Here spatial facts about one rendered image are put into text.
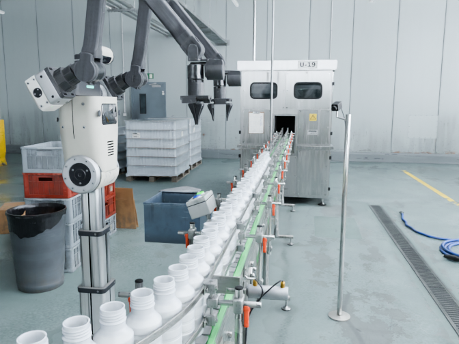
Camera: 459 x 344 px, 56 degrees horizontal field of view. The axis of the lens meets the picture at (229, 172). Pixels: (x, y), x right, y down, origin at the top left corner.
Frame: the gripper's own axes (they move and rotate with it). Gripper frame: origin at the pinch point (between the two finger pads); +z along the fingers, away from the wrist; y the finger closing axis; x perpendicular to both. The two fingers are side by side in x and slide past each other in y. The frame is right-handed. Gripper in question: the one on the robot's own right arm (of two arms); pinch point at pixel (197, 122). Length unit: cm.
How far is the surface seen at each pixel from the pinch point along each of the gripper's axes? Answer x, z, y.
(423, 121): 1014, 26, 422
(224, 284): -60, 34, 15
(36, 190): 200, 61, -174
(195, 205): 7.7, 31.5, -2.4
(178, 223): 70, 55, -23
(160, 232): 71, 60, -33
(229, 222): -28.8, 28.3, 13.8
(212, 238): -52, 26, 12
